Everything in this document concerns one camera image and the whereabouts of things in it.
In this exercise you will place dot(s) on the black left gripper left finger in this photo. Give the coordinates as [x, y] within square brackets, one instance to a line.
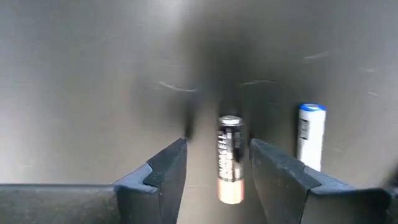
[77, 205]

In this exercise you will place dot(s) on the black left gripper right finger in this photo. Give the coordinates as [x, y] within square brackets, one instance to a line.
[326, 208]

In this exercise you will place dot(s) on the black copper battery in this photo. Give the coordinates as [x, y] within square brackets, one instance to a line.
[230, 161]

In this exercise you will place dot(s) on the white battery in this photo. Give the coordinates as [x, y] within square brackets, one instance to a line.
[311, 137]

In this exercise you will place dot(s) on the black table mat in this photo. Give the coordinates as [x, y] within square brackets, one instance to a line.
[93, 77]

